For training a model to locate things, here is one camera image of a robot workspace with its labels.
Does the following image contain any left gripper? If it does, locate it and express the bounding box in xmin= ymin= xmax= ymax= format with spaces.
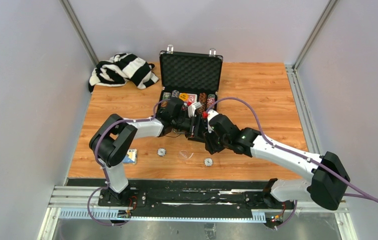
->
xmin=172 ymin=113 xmax=206 ymax=144

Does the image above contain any grey white poker chip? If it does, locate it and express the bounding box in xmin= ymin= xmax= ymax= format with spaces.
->
xmin=204 ymin=158 xmax=213 ymax=167
xmin=157 ymin=148 xmax=166 ymax=157

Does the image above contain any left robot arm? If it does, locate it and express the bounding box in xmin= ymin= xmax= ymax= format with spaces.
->
xmin=89 ymin=97 xmax=202 ymax=207

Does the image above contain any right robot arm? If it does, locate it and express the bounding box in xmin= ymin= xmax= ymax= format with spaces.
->
xmin=202 ymin=110 xmax=350 ymax=211

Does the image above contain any black poker set case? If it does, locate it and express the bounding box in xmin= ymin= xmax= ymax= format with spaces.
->
xmin=159 ymin=50 xmax=223 ymax=101

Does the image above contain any red playing card deck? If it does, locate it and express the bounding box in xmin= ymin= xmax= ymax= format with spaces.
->
xmin=186 ymin=94 xmax=198 ymax=104

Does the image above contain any orange black chip row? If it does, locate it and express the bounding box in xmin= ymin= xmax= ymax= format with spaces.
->
xmin=198 ymin=92 xmax=207 ymax=113

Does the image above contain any red green chip row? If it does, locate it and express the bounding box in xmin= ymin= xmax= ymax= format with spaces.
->
xmin=206 ymin=94 xmax=216 ymax=108

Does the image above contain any yellow big blind button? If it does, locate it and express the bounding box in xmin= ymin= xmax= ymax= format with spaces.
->
xmin=179 ymin=93 xmax=189 ymax=102

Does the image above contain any clear dealer button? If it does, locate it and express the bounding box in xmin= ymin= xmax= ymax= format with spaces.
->
xmin=177 ymin=150 xmax=194 ymax=161

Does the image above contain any blue card deck box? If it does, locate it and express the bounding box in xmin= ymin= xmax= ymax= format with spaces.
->
xmin=123 ymin=149 xmax=137 ymax=165

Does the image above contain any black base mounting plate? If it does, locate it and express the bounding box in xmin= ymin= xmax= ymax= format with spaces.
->
xmin=98 ymin=179 xmax=294 ymax=219

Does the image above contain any black white striped cloth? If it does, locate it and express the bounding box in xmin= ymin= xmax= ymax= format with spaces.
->
xmin=88 ymin=52 xmax=159 ymax=93

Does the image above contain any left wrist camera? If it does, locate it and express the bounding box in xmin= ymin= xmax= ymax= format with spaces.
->
xmin=187 ymin=101 xmax=202 ymax=118

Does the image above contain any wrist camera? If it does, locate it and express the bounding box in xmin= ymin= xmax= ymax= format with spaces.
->
xmin=187 ymin=101 xmax=202 ymax=118
xmin=207 ymin=109 xmax=219 ymax=133

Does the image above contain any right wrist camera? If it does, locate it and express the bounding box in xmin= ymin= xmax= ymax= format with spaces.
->
xmin=207 ymin=109 xmax=219 ymax=133

